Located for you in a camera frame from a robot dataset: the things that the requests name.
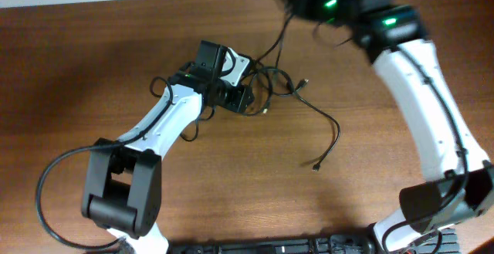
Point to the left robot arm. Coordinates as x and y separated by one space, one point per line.
122 193

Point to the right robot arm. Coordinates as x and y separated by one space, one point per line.
458 175

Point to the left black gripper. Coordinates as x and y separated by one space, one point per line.
241 97

